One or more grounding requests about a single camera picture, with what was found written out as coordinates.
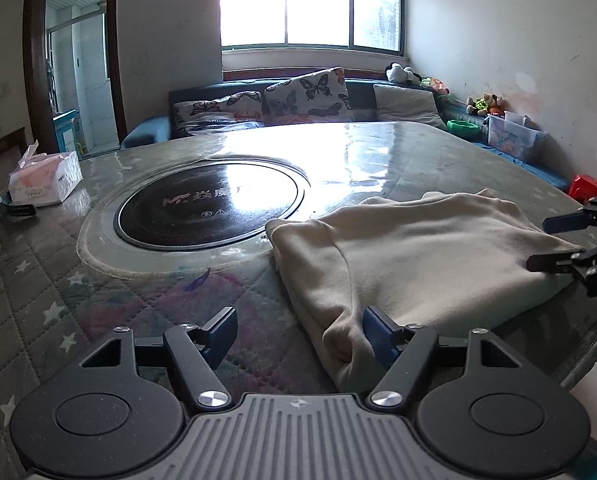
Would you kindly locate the colourful toy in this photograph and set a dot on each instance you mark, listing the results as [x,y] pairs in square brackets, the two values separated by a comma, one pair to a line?
[436,86]

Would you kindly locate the blue cloth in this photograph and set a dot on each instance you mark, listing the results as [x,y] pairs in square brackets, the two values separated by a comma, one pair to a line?
[533,167]

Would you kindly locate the upright butterfly print cushion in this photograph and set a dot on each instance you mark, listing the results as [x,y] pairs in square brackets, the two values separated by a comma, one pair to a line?
[308,95]

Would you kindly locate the blue cardboard box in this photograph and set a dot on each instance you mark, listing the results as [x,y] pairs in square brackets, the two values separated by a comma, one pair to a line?
[68,132]

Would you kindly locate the green bowl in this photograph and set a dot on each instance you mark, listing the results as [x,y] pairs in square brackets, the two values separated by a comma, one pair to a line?
[462,127]

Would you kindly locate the flat butterfly print cushion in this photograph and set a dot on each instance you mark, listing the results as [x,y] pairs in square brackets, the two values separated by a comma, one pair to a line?
[218,110]

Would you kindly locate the round black induction cooktop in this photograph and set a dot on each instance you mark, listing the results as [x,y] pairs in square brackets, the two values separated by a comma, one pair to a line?
[203,205]

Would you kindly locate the cream garment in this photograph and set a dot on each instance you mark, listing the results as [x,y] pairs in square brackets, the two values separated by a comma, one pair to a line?
[418,260]

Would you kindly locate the dark wooden door frame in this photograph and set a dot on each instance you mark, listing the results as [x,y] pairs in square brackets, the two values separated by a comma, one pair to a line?
[33,60]

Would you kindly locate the small black object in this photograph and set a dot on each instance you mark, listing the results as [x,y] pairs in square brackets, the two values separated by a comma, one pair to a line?
[21,208]

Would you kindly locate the red plastic stool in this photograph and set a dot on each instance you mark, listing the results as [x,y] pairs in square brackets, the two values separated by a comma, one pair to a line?
[591,189]

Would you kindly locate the pink tissue pack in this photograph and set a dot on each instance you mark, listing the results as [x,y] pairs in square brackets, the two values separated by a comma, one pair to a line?
[48,180]

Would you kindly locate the plain grey cushion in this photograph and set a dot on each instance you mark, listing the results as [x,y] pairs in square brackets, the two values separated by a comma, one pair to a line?
[406,104]

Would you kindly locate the clear plastic storage box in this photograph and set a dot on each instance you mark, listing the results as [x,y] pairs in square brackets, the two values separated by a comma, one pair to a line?
[513,137]

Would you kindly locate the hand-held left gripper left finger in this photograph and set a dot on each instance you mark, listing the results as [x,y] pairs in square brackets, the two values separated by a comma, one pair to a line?
[221,332]

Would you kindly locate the dark wooden sideboard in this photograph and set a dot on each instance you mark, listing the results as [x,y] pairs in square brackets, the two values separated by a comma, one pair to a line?
[1,152]

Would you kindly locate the window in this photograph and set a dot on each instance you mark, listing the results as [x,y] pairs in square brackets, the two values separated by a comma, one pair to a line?
[303,5]

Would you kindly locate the blue sofa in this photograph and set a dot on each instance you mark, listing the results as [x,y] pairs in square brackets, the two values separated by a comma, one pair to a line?
[148,130]

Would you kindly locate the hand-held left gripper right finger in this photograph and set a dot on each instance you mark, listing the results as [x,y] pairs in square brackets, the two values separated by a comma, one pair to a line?
[378,337]

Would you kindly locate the brown plush toys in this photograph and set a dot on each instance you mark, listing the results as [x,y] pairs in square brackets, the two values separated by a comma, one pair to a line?
[486,105]

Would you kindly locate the panda plush toy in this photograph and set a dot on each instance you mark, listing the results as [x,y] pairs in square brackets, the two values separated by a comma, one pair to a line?
[401,74]

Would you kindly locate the person's teal clothing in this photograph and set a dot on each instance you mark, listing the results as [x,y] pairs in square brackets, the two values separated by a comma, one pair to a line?
[591,469]

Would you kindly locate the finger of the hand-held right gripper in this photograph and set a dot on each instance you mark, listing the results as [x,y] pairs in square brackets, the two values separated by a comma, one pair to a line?
[561,223]
[548,262]

